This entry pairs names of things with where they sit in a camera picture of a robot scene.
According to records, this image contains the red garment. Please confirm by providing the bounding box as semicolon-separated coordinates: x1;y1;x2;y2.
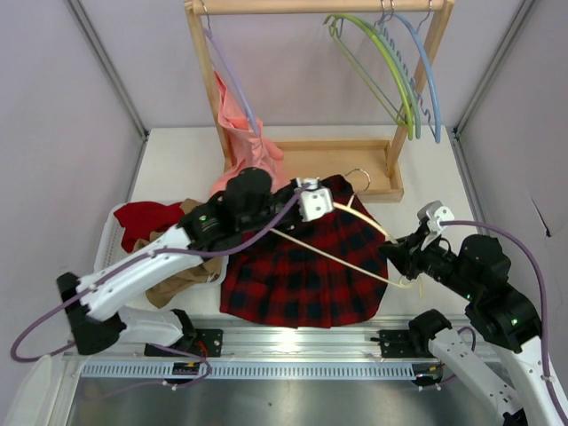
114;201;183;253

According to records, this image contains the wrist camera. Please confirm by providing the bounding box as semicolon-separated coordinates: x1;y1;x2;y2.
417;201;455;250
292;177;335;222

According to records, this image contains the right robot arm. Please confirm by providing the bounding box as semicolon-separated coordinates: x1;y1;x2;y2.
374;225;567;425

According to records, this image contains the red plaid skirt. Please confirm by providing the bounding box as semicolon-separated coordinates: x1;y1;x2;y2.
219;173;391;330

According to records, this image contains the wooden clothes rack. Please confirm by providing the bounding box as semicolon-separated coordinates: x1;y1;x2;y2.
185;1;454;202

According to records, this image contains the tan garment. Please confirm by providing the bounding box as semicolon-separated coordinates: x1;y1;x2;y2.
134;198;223;308

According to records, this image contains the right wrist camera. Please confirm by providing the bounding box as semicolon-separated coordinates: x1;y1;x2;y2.
417;201;455;250

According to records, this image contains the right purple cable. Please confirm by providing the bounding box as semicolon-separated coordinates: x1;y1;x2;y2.
438;219;568;426

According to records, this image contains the cream hanger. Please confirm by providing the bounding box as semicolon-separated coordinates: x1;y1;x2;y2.
271;168;424;299

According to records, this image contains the blue hanger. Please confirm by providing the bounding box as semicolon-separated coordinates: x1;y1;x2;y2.
393;12;444;144

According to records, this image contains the white laundry basket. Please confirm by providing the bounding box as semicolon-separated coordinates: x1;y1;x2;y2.
94;203;229;288

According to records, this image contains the pink skirt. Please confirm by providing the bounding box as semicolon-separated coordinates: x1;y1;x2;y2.
209;71;288;195

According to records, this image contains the teal hanger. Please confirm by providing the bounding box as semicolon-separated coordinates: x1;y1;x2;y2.
352;18;422;138

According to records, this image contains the purple hanger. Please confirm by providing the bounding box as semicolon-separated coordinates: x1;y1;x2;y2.
200;0;262;137

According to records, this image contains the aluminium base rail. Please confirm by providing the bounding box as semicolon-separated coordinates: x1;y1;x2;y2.
64;313;502;391

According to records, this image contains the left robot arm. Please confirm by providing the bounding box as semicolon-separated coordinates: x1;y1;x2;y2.
56;168;305;355

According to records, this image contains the green hanger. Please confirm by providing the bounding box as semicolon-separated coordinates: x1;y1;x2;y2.
323;13;422;140

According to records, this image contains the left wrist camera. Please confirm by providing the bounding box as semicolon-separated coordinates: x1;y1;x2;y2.
292;177;335;222

